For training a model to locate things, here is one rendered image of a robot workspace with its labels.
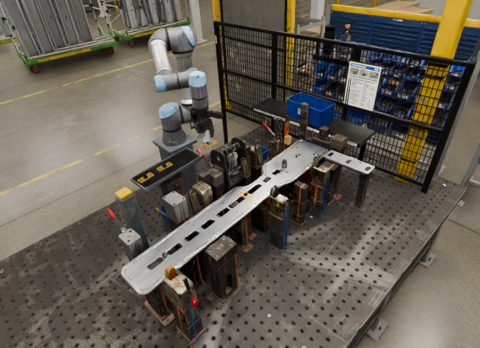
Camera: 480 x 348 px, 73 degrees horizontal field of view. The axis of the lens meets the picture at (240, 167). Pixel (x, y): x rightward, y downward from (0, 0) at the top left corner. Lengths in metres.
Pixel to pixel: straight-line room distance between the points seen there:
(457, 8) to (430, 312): 1.87
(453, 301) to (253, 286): 1.57
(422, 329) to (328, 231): 0.97
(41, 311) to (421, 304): 2.32
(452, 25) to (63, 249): 2.42
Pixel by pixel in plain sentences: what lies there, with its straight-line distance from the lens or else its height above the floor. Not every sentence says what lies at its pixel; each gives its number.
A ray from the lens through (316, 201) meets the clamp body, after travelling 2.01.
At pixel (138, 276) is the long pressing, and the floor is 1.00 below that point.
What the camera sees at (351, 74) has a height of 1.36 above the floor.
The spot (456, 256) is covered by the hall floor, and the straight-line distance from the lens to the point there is 3.13.
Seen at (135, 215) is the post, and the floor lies 1.02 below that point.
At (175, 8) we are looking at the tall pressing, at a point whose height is 0.63.
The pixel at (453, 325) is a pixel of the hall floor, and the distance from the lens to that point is 2.72.
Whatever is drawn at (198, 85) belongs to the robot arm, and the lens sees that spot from 1.46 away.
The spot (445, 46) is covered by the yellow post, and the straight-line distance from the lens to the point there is 2.10.
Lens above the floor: 2.13
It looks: 36 degrees down
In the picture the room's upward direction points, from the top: 3 degrees counter-clockwise
